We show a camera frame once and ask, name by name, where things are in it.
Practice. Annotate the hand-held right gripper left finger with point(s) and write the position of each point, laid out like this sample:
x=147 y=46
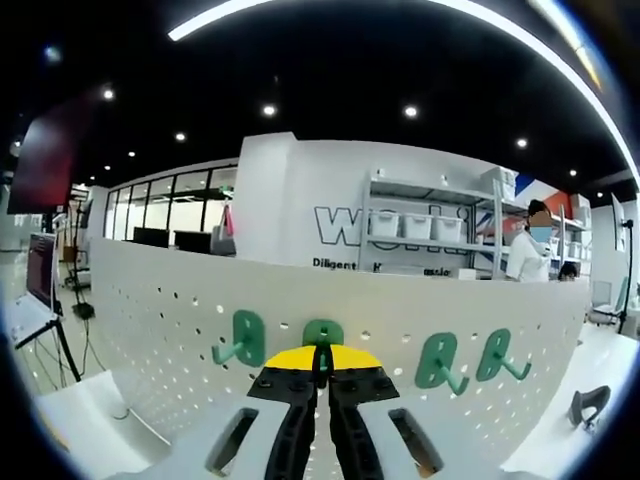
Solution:
x=285 y=425

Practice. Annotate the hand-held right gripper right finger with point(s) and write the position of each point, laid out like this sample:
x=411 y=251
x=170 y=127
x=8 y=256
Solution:
x=360 y=425

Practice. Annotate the green hook assembly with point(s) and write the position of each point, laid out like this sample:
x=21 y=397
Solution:
x=487 y=365
x=252 y=345

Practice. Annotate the grey metal hook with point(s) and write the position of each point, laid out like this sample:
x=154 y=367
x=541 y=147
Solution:
x=430 y=370
x=312 y=332

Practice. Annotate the white perforated mounting plate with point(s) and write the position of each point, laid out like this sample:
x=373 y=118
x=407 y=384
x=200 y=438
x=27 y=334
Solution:
x=350 y=290

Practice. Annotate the grey office chair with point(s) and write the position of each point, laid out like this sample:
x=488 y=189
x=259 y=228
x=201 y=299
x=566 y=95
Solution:
x=222 y=247

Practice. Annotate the white storage bin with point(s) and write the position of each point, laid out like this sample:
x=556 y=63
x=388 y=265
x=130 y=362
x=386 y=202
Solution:
x=448 y=230
x=417 y=228
x=385 y=226

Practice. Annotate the black computer monitor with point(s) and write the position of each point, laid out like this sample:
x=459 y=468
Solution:
x=192 y=242
x=150 y=237

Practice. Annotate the pink hanging bag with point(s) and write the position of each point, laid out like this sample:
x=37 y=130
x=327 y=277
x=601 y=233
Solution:
x=228 y=220

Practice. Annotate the grey curved plastic stand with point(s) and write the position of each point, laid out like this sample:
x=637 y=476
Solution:
x=580 y=405

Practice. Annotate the black tripod stand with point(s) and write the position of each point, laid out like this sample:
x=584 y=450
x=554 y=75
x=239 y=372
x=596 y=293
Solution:
x=82 y=310

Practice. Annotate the grey metal shelving rack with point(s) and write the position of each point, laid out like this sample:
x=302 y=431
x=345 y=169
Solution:
x=425 y=192

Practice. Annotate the glass partition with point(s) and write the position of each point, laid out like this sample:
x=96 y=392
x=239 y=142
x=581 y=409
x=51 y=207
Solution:
x=155 y=200

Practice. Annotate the teal chair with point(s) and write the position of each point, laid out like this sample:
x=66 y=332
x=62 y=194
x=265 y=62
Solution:
x=607 y=310

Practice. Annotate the white storage box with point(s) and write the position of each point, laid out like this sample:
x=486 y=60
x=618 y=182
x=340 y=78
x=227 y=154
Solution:
x=500 y=182

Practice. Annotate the laptop on stand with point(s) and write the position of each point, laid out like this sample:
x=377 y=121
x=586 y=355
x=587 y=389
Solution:
x=40 y=265

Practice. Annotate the round ceiling downlights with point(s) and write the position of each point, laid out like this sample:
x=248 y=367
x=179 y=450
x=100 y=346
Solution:
x=269 y=110

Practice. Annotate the monitor on black stand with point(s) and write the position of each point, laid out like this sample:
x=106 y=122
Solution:
x=617 y=220

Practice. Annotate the long ceiling light strip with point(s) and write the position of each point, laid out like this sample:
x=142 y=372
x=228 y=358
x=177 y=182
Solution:
x=200 y=22

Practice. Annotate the large dark wall screen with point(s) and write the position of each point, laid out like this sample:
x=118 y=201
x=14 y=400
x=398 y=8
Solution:
x=45 y=160

